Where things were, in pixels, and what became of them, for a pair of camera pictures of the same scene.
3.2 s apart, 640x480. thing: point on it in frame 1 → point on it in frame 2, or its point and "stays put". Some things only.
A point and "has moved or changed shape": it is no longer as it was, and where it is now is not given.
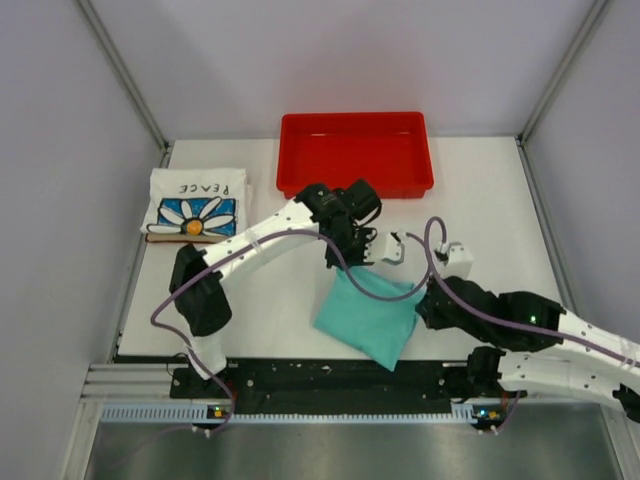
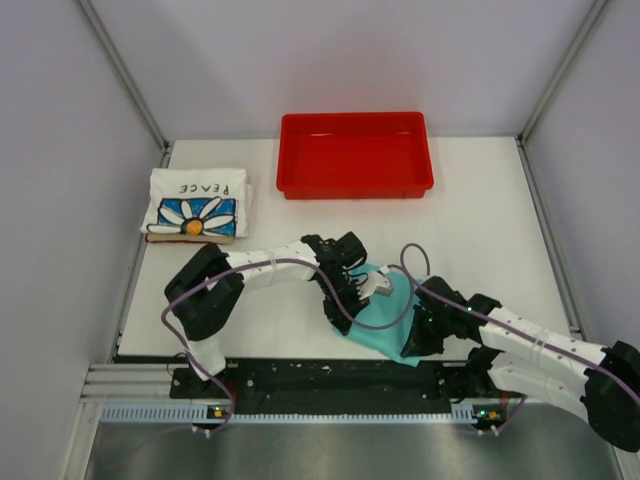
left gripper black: (358, 258) → (336, 316)
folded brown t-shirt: (181, 238) stays put
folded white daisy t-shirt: (197, 201) stays put
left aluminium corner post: (126, 77) stays put
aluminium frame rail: (106, 381) stays put
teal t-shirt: (379, 329) has moved or changed shape
